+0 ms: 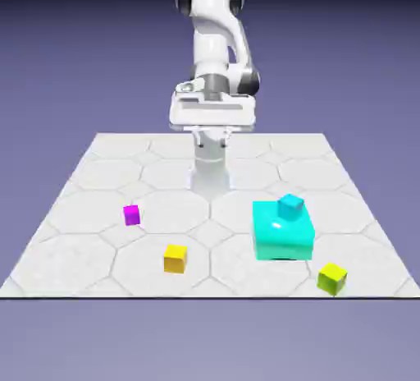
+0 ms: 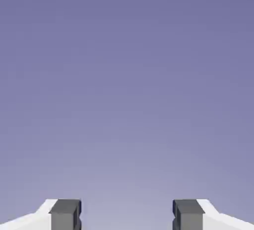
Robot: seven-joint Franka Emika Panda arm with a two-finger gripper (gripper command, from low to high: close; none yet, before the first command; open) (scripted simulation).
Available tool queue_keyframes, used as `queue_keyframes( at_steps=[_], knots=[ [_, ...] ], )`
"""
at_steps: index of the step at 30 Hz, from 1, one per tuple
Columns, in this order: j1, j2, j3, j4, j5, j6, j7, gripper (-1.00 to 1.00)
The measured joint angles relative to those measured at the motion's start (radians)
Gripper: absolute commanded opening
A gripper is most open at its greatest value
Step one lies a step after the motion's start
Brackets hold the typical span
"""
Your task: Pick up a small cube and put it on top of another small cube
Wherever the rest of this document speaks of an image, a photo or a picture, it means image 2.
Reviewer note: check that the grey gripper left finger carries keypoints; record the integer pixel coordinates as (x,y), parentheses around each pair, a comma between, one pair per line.
(63,214)

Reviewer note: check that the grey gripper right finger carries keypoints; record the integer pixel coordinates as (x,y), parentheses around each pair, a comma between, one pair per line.
(188,214)

